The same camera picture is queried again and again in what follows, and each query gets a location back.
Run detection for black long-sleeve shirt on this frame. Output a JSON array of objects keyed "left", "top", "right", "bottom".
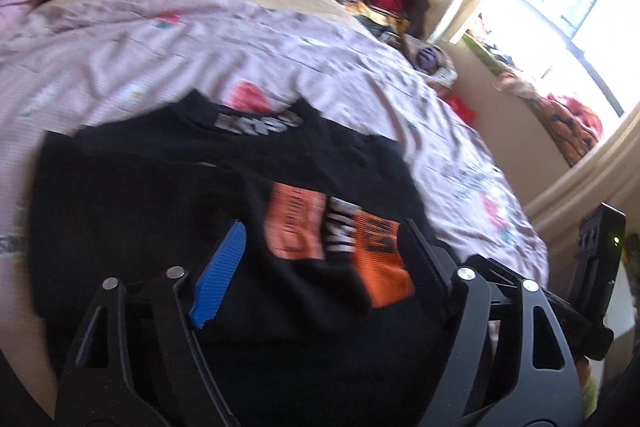
[{"left": 27, "top": 92, "right": 449, "bottom": 426}]

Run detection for clothes on window sill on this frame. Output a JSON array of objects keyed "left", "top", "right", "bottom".
[{"left": 462, "top": 32, "right": 604, "bottom": 167}]

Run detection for purple cloth in bag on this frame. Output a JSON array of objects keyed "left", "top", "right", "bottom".
[{"left": 401, "top": 35, "right": 458, "bottom": 89}]

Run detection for window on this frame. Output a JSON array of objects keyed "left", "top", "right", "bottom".
[{"left": 466, "top": 0, "right": 639, "bottom": 121}]

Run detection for pink patterned bed sheet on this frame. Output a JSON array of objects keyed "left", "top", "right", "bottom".
[{"left": 1, "top": 0, "right": 548, "bottom": 410}]

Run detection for pink quilt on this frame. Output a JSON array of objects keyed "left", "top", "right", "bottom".
[{"left": 0, "top": 0, "right": 49, "bottom": 30}]

